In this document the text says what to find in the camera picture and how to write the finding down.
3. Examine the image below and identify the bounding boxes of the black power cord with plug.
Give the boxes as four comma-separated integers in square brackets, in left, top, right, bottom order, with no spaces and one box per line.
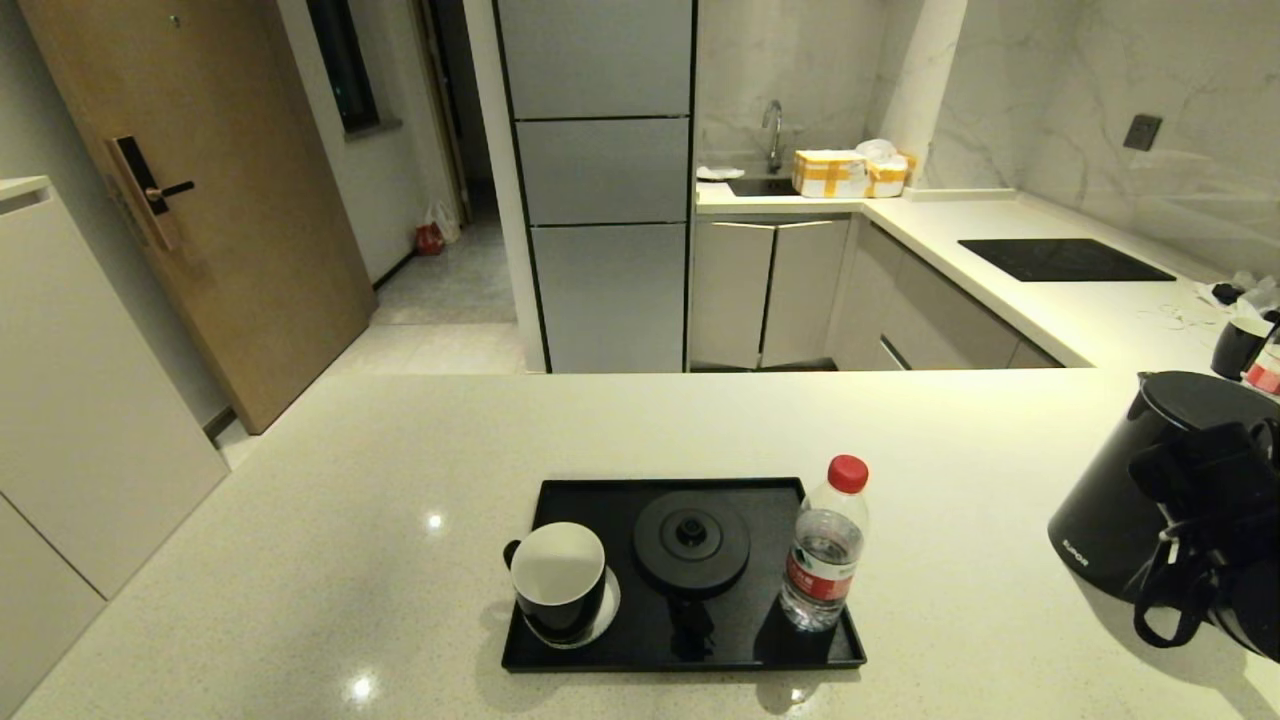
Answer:
[668,595,717,662]

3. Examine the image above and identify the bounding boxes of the black electronic door lock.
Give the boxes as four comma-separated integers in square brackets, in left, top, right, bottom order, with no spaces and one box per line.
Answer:
[108,136,196,251]

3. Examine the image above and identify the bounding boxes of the black round kettle base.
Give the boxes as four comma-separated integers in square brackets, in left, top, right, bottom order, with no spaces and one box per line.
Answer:
[632,490,752,599]

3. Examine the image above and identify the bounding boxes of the small box with yellow tape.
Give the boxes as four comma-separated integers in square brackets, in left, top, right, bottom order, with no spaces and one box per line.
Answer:
[864,155,916,198]

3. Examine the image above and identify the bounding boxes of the black induction cooktop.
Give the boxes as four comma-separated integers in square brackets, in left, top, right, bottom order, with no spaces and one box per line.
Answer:
[957,238,1177,283]

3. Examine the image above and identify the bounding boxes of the large box with yellow tape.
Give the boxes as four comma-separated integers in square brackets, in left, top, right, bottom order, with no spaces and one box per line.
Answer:
[791,150,867,199]

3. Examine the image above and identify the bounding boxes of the black electric kettle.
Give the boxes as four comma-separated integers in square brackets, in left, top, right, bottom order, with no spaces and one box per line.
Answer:
[1047,371,1280,603]

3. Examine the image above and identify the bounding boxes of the black rectangular tray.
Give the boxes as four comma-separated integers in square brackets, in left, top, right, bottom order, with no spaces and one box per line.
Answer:
[502,478,867,672]

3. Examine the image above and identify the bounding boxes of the brown wooden door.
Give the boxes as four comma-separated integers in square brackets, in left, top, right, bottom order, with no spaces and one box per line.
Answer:
[18,0,376,436]

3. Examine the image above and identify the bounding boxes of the clear plastic water bottle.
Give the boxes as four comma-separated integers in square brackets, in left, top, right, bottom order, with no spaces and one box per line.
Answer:
[1240,335,1280,399]
[779,454,871,633]

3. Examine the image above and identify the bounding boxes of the black cup white inside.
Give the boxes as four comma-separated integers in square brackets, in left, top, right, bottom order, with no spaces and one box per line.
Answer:
[503,521,609,645]
[1210,317,1273,381]

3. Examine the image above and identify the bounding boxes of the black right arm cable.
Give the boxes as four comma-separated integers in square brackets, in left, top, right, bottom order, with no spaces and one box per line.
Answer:
[1134,520,1223,649]

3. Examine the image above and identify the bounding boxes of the crumpled clear plastic wrap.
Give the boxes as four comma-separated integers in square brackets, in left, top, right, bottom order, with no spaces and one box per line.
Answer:
[1193,271,1280,320]

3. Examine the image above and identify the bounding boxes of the tall grey cabinet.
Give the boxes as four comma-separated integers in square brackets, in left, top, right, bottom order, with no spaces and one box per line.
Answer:
[492,0,696,375]

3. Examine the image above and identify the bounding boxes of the dark window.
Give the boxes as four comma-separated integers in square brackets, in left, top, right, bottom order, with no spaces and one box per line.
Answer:
[305,0,382,135]

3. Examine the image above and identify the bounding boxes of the round white coaster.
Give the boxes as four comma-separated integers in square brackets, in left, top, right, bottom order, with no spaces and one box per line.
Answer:
[520,563,622,650]

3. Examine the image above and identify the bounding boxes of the grey sink base cabinet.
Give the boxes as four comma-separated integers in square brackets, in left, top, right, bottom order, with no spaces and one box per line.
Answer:
[690,217,851,371]

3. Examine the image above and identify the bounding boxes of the white side cabinet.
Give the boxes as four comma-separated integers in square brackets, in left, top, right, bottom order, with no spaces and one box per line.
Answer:
[0,177,229,691]

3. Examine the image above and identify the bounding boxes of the grey counter drawer cabinet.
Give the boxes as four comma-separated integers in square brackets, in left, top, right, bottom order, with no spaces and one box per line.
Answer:
[830,219,1063,372]

